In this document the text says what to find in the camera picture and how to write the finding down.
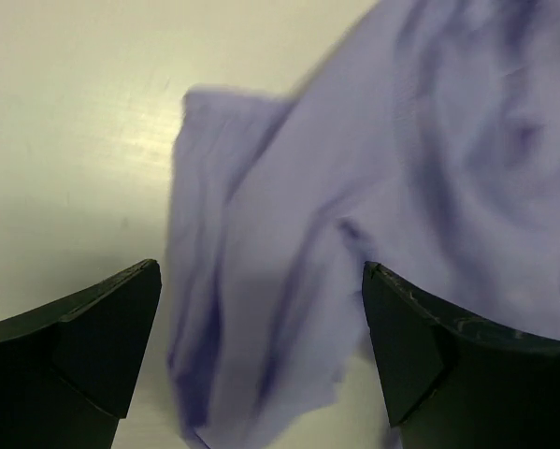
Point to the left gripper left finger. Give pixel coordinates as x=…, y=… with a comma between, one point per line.
x=68, y=369

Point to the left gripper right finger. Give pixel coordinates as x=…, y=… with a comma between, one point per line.
x=452, y=379

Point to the lilac zip-up jacket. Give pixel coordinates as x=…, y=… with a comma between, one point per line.
x=428, y=142

